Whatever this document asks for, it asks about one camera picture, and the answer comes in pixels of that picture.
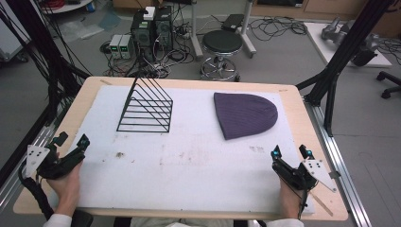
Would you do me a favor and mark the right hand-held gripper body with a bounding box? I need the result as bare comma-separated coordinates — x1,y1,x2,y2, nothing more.
271,157,339,193

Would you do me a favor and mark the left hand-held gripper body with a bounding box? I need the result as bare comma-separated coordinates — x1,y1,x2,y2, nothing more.
25,142,87,181

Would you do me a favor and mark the person's left hand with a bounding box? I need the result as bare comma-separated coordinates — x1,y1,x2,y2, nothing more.
46,160,84,218

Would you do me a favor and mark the person's right hand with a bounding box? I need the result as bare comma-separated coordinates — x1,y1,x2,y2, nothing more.
278,178,305,220

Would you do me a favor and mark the wooden table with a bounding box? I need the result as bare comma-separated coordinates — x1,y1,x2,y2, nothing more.
12,76,350,222

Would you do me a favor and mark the purple knit beanie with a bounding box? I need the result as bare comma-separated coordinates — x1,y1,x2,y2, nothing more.
213,92,279,141

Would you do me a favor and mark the white foam mat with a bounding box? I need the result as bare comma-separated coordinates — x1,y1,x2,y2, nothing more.
67,84,316,216

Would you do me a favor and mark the grey power supply box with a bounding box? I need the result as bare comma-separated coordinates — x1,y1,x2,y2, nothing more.
109,34,123,60
119,34,135,61

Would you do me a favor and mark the black chair base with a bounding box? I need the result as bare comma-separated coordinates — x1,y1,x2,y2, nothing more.
375,70,401,100

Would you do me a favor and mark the white floor board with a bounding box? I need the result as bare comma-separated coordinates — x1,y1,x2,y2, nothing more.
304,21,393,69

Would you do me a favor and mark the clear plastic sheet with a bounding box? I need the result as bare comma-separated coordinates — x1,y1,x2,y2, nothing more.
58,19,106,43

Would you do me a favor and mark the black computer tower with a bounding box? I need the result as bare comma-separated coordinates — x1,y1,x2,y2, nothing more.
130,10,156,62
153,6,175,53

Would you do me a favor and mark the black round stool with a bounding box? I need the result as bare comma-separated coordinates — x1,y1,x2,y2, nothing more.
200,29,245,82

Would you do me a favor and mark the white stand leg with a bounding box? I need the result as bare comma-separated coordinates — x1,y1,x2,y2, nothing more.
240,0,257,60
188,0,204,60

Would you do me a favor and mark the white round table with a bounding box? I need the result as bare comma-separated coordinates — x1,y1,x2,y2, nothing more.
40,0,95,15

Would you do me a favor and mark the flat black box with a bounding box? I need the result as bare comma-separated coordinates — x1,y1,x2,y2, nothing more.
220,13,246,33

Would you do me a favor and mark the white small box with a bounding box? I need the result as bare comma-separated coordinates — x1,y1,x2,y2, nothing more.
143,6,156,22

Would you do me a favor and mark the thin black cable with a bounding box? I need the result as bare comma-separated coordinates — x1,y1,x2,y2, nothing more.
297,184,309,220

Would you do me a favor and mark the black braided cable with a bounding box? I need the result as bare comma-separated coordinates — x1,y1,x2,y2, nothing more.
17,160,55,220

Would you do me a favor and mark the aluminium rail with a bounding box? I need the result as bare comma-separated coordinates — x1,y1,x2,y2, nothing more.
303,96,374,227
0,103,71,213

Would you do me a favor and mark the black wire rack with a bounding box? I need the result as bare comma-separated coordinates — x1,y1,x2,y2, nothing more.
115,77,174,133

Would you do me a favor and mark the black metal frame post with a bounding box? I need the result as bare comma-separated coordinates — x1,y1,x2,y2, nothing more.
0,0,93,128
295,0,395,138

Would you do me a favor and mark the tangle of black floor cables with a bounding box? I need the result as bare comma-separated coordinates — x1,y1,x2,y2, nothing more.
248,14,308,43

